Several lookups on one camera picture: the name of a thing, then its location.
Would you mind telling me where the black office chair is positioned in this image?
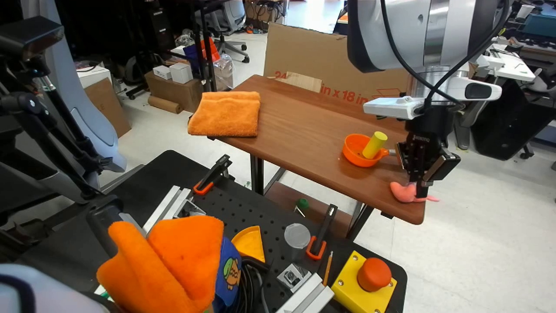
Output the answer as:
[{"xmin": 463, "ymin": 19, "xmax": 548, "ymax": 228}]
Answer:
[{"xmin": 202, "ymin": 0, "xmax": 253, "ymax": 65}]

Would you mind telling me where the open brown cardboard box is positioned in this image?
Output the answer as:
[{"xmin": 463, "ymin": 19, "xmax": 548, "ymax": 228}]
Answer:
[{"xmin": 143, "ymin": 70, "xmax": 206, "ymax": 115}]

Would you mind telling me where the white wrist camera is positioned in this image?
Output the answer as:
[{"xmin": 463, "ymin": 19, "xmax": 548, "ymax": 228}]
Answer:
[{"xmin": 362, "ymin": 94, "xmax": 428, "ymax": 122}]

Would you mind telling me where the square marker tag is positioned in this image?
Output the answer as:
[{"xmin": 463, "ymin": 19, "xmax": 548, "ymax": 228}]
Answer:
[{"xmin": 275, "ymin": 263, "xmax": 308, "ymax": 292}]

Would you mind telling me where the black swivel chair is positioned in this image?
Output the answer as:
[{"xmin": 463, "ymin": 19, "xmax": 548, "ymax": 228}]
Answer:
[{"xmin": 470, "ymin": 77, "xmax": 556, "ymax": 162}]

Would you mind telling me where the black tripod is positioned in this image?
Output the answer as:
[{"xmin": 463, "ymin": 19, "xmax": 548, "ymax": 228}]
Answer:
[{"xmin": 0, "ymin": 16, "xmax": 127, "ymax": 235}]

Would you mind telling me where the orange pencil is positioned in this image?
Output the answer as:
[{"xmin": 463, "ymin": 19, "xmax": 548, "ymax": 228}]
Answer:
[{"xmin": 322, "ymin": 249, "xmax": 338, "ymax": 287}]

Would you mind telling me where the orange folded towel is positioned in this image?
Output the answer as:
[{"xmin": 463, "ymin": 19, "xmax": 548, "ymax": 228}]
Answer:
[{"xmin": 187, "ymin": 89, "xmax": 265, "ymax": 139}]

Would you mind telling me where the yellow emergency stop box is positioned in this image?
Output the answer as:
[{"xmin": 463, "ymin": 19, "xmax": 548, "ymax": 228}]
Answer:
[{"xmin": 331, "ymin": 249, "xmax": 400, "ymax": 313}]

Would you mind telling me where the orange black bar clamp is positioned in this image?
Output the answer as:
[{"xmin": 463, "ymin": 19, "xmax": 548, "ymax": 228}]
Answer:
[
  {"xmin": 192, "ymin": 153, "xmax": 235, "ymax": 199},
  {"xmin": 305, "ymin": 202, "xmax": 341, "ymax": 263}
]

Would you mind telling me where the large flat cardboard box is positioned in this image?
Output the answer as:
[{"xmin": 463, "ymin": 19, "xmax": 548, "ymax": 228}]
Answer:
[{"xmin": 263, "ymin": 23, "xmax": 418, "ymax": 110}]

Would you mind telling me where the black perforated cart top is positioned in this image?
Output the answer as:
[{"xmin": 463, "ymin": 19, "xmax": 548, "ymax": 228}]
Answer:
[{"xmin": 16, "ymin": 148, "xmax": 411, "ymax": 313}]

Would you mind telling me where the pink piece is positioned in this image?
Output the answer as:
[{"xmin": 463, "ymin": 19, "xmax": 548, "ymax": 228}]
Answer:
[{"xmin": 388, "ymin": 179, "xmax": 442, "ymax": 207}]

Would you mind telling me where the white desk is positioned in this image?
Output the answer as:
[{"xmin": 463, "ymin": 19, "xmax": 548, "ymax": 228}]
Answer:
[{"xmin": 473, "ymin": 37, "xmax": 539, "ymax": 86}]

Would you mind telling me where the orange plush toy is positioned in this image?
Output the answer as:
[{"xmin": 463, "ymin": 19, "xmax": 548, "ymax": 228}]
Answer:
[{"xmin": 94, "ymin": 214, "xmax": 228, "ymax": 313}]

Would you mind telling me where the black cable coil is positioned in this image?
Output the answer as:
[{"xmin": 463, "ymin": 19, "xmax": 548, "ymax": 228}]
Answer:
[{"xmin": 233, "ymin": 256, "xmax": 272, "ymax": 313}]

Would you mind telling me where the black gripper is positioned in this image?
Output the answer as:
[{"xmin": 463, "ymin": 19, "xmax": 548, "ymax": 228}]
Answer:
[{"xmin": 398, "ymin": 106, "xmax": 463, "ymax": 200}]

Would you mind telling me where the orange plastic bowl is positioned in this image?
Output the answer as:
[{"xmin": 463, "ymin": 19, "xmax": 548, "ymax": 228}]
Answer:
[{"xmin": 339, "ymin": 132, "xmax": 402, "ymax": 171}]

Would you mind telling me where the small green object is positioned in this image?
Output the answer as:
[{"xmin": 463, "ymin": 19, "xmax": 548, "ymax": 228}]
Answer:
[{"xmin": 292, "ymin": 197, "xmax": 313, "ymax": 219}]

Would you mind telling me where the white rounded object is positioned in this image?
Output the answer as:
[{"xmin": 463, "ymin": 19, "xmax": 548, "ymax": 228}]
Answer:
[{"xmin": 0, "ymin": 263, "xmax": 82, "ymax": 313}]

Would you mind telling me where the aluminium extrusion bar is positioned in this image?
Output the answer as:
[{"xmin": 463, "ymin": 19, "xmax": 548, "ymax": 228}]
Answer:
[
  {"xmin": 141, "ymin": 185, "xmax": 209, "ymax": 235},
  {"xmin": 275, "ymin": 272, "xmax": 338, "ymax": 313}
]

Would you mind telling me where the grey round disc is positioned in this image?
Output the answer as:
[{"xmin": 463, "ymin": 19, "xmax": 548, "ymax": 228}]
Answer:
[{"xmin": 282, "ymin": 221, "xmax": 313, "ymax": 252}]

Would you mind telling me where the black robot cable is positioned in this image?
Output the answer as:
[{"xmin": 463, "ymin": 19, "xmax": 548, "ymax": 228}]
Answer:
[
  {"xmin": 425, "ymin": 0, "xmax": 515, "ymax": 112},
  {"xmin": 379, "ymin": 0, "xmax": 445, "ymax": 105}
]

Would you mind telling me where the yellow cylinder block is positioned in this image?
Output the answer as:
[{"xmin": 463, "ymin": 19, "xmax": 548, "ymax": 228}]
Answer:
[{"xmin": 362, "ymin": 129, "xmax": 392, "ymax": 162}]

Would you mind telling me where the white small box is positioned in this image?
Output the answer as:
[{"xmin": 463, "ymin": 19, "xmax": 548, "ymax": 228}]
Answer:
[{"xmin": 152, "ymin": 61, "xmax": 195, "ymax": 87}]

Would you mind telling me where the yellow orange wedge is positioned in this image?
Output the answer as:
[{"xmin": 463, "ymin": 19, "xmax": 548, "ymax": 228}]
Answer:
[{"xmin": 230, "ymin": 225, "xmax": 270, "ymax": 266}]

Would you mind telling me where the tall brown cardboard box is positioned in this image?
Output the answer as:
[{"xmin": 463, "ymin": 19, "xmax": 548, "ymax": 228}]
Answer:
[{"xmin": 77, "ymin": 65, "xmax": 134, "ymax": 139}]

